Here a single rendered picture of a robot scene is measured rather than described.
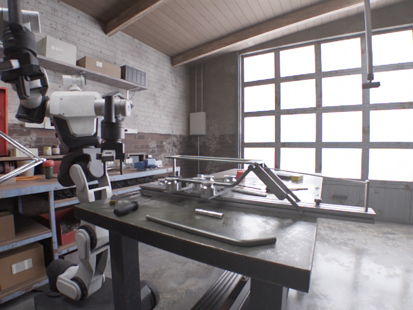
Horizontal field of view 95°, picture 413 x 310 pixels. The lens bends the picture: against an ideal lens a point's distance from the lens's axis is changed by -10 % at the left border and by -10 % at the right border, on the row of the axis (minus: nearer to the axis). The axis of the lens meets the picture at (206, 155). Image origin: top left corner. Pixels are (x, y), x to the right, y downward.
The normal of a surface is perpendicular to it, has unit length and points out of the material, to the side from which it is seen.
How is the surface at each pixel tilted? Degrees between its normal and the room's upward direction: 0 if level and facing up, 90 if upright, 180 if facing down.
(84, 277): 90
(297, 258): 0
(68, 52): 92
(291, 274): 90
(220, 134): 90
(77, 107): 78
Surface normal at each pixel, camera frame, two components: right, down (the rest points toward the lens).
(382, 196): -0.50, 0.04
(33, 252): 0.85, 0.04
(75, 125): 0.60, -0.18
